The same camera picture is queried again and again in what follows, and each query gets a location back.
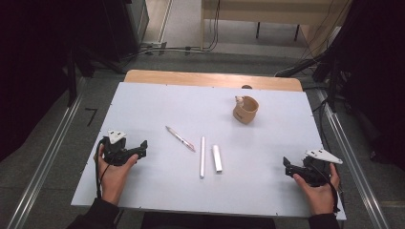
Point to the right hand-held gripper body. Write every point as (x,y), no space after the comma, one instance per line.
(315,173)

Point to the long white stick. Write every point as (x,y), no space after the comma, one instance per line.
(202,157)

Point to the metal floor rail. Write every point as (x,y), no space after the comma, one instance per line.
(44,159)
(356,165)

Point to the beige cup with bear figure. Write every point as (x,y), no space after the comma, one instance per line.
(243,113)

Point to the pink and white pen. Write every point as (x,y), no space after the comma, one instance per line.
(180,138)

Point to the black cabinet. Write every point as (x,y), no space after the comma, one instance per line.
(127,28)

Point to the short white tube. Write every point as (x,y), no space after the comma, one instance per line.
(217,159)

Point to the black metal stand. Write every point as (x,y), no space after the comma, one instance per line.
(72,79)
(332,79)

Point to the person's right hand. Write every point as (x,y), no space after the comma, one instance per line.
(320,198)

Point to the light wooden background table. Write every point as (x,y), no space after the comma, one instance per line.
(270,14)

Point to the black curtain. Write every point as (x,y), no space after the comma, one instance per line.
(31,63)
(379,79)

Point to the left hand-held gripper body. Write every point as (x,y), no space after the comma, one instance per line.
(114,152)

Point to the person's left hand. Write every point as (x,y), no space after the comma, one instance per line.
(113,181)

